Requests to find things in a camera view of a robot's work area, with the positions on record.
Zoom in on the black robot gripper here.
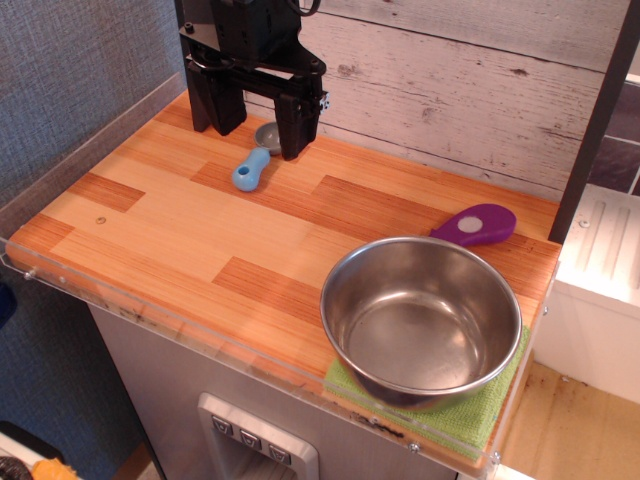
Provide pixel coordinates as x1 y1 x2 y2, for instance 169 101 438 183
180 1 329 160

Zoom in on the stainless steel pot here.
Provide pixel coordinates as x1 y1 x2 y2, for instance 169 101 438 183
320 237 523 409

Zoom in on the blue grey toy scoop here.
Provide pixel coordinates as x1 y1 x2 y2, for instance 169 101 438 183
232 122 281 192

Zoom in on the purple toy eggplant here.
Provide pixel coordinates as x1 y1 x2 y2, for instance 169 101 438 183
430 203 517 247

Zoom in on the grey toy fridge cabinet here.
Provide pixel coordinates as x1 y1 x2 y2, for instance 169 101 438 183
90 307 458 479

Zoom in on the silver dispenser panel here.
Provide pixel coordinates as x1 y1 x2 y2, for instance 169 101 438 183
198 392 320 479

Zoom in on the green folded cloth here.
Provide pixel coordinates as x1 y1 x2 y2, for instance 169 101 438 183
325 326 531 457

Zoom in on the white toy sink unit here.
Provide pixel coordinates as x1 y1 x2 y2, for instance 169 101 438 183
529 74 640 406

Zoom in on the orange object bottom left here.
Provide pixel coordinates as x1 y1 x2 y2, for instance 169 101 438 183
31 458 79 480

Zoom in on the dark right shelf post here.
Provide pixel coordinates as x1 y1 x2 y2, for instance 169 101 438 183
548 0 639 244

